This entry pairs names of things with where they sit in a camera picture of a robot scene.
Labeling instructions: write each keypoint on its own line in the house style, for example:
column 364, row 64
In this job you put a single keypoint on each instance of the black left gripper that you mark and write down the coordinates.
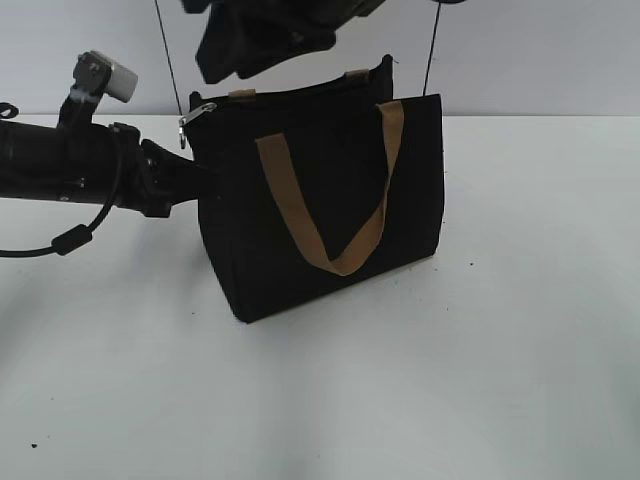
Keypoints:
column 152, row 177

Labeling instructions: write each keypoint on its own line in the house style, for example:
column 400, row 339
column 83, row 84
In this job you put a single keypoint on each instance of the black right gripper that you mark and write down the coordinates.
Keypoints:
column 246, row 38

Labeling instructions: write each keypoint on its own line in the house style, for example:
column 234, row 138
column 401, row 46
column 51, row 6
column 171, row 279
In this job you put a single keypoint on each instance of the silver zipper pull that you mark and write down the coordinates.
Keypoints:
column 190, row 117

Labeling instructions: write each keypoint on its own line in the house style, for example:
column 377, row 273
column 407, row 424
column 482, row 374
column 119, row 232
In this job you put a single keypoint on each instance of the black bag with tan handles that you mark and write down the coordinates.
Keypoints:
column 318, row 188

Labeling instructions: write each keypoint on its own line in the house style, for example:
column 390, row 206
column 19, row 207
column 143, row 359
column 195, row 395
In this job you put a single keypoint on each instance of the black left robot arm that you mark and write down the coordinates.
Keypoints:
column 85, row 166

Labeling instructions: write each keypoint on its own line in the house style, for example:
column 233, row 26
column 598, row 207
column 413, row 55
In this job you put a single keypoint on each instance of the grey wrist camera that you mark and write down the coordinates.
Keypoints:
column 94, row 76

